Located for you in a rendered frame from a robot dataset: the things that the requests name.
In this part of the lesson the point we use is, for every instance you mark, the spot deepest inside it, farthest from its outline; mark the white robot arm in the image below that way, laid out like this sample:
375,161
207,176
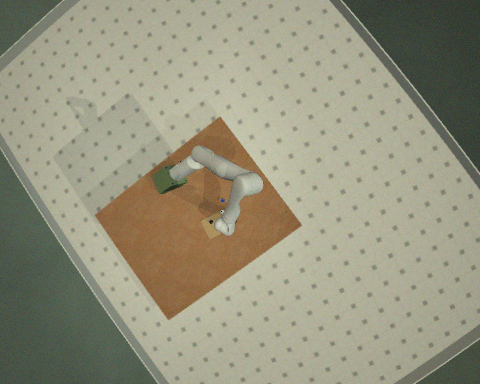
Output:
243,184

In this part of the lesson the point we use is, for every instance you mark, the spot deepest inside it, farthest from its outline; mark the tan square mat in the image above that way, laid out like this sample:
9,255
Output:
209,228

